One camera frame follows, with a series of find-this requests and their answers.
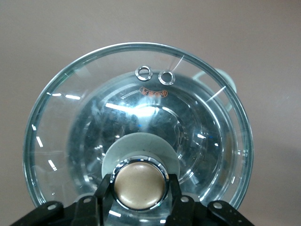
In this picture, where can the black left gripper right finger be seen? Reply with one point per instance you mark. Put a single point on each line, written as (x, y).
(178, 207)

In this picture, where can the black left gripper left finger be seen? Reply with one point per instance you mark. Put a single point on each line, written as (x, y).
(98, 204)

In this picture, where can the glass lid with bronze knob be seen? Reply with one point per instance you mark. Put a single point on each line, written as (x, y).
(141, 113)

